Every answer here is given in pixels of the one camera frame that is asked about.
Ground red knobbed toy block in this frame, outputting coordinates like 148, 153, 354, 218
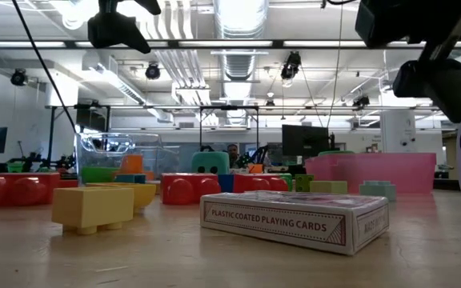
233, 173, 290, 194
160, 172, 222, 206
0, 172, 62, 207

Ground thin hanging cable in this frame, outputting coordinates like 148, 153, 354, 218
325, 0, 344, 130

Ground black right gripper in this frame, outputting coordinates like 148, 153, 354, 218
354, 0, 461, 124

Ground black hanging cable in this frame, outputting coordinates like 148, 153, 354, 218
10, 0, 78, 135

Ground green foam die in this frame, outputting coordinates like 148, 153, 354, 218
317, 150, 355, 157

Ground orange toy block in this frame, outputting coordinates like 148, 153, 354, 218
118, 154, 155, 182

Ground pale green small brick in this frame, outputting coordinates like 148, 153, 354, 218
309, 180, 349, 195

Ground clear plastic bin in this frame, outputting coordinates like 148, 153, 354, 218
74, 132, 182, 186

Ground cyan toy brick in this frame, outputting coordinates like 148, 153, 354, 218
114, 174, 147, 185

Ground black spotlight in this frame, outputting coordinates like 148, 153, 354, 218
10, 68, 28, 87
144, 62, 162, 81
352, 94, 371, 109
280, 50, 303, 87

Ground pink plastic bin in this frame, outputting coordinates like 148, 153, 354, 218
304, 152, 438, 195

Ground purple white card box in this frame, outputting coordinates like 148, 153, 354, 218
199, 190, 391, 256

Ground silver air duct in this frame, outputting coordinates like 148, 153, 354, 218
213, 0, 270, 81

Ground yellow small toy brick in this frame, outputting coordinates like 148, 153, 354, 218
51, 186, 135, 236

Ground black light strip beam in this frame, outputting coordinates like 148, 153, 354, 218
0, 38, 461, 50

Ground person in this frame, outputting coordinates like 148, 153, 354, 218
225, 142, 243, 168

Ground black aluminium table frame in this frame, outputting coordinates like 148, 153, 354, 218
433, 178, 458, 191

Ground black monitor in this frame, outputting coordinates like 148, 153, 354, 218
281, 124, 331, 158

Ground blue knobbed toy block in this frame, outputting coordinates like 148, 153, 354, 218
218, 174, 235, 194

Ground orange-yellow six-stud brick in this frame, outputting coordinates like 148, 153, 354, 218
86, 182, 158, 214

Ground green knobbed toy block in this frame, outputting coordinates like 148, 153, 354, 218
279, 173, 294, 192

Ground white column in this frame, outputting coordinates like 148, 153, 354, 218
380, 110, 418, 154

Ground teal foam die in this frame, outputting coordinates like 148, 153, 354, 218
191, 150, 231, 176

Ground pale cyan small brick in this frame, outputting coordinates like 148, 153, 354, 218
359, 179, 398, 202

